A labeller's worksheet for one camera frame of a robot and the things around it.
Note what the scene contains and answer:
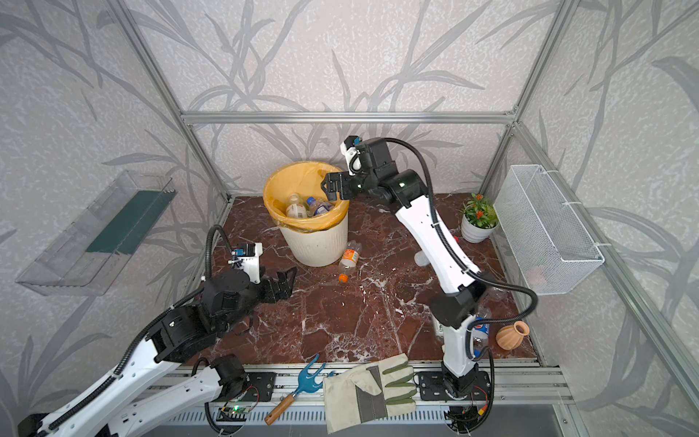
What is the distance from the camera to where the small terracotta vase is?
0.74 m

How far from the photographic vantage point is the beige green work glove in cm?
71

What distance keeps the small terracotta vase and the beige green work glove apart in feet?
0.93
